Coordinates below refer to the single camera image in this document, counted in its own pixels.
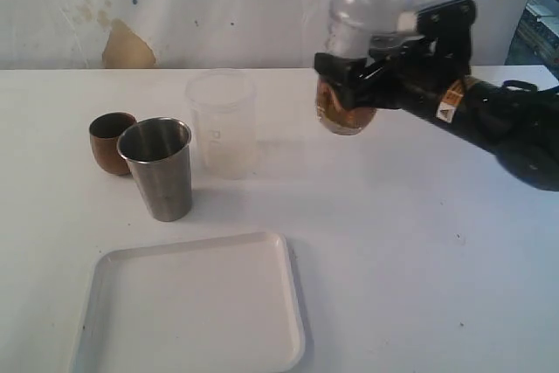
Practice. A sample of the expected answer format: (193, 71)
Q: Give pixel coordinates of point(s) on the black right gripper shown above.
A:
(414, 76)

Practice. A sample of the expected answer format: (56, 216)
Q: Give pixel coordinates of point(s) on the brown chunks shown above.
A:
(334, 118)

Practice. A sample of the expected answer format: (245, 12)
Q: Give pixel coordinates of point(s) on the clear plastic shaker cup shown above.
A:
(343, 42)

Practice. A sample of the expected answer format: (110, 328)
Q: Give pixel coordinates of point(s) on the clear dome shaker lid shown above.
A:
(361, 28)

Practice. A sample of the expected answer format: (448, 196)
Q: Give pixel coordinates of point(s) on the stainless steel tumbler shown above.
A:
(157, 153)

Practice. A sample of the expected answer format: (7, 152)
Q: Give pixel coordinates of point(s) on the brown wooden cup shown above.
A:
(104, 133)

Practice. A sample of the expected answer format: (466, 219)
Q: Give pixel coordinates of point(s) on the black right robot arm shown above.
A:
(516, 122)

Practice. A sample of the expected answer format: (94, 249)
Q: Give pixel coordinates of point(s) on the translucent white plastic container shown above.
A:
(222, 104)

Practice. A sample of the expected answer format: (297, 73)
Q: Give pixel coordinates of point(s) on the white square plastic tray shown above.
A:
(211, 305)

